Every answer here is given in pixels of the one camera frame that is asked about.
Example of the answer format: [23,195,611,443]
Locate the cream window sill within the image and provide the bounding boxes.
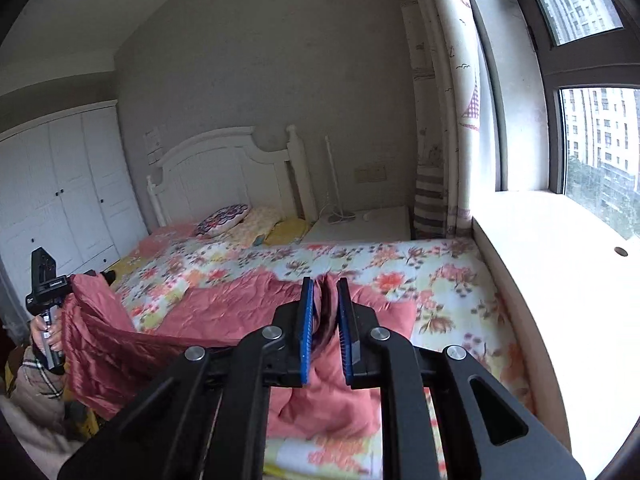
[470,191,640,471]

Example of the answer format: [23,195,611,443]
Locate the pink quilted jacket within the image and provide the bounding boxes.
[61,267,418,441]

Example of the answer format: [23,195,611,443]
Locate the yellow pillow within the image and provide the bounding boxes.
[262,217,311,246]

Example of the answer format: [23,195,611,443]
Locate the cream pillow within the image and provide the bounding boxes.
[230,206,283,246]

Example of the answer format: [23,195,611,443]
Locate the white pole lamp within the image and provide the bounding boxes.
[324,135,357,225]

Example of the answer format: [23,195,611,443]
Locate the purple patterned pillow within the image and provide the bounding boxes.
[195,204,249,237]

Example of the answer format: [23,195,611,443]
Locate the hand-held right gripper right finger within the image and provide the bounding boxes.
[336,277,587,480]

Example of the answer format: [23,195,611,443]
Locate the beige wall socket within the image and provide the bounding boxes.
[354,164,388,183]

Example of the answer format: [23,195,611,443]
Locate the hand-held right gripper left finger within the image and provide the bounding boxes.
[57,276,316,480]

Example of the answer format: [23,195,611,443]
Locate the white fuzzy cloth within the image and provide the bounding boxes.
[5,395,86,466]

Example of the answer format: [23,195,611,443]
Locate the white wardrobe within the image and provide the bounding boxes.
[0,101,150,321]

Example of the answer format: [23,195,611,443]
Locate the person's left hand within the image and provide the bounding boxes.
[30,310,65,352]

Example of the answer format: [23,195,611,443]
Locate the dark framed window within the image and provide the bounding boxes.
[495,0,640,241]

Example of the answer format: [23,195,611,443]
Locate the floral bed sheet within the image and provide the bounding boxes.
[107,220,538,480]

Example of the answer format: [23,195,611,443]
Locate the white nightstand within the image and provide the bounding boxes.
[301,205,412,245]

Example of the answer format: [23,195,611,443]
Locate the printed cream curtain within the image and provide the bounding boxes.
[390,0,483,240]

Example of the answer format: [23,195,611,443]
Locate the white wooden headboard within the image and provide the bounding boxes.
[146,126,318,228]

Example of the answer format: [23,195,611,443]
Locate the yellow object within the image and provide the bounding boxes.
[64,400,98,443]

